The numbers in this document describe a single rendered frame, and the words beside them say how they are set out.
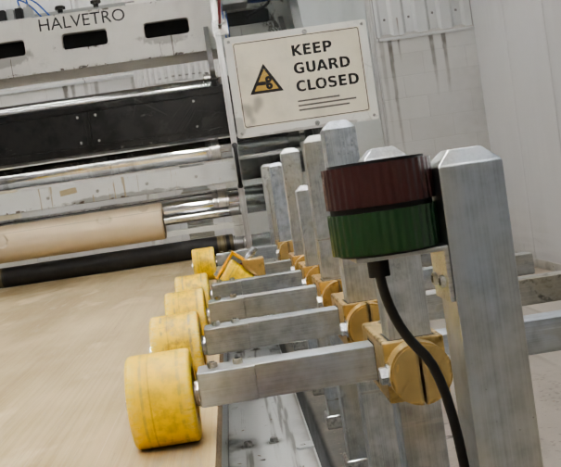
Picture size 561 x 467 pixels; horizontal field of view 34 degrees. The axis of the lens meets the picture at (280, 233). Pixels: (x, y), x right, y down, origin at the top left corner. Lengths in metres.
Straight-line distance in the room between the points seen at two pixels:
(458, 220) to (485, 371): 0.08
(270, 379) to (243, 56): 2.32
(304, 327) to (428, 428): 0.30
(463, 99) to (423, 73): 0.49
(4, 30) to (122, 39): 0.42
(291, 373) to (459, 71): 9.01
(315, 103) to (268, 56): 0.22
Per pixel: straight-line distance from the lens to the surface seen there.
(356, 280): 0.99
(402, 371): 0.73
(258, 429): 1.92
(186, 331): 1.02
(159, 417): 0.77
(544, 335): 0.83
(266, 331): 1.03
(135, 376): 0.78
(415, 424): 0.77
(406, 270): 0.75
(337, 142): 0.99
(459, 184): 0.50
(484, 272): 0.50
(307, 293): 1.29
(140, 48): 3.37
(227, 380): 0.79
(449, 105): 9.68
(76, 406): 1.05
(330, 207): 0.49
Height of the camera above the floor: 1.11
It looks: 3 degrees down
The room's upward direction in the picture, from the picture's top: 8 degrees counter-clockwise
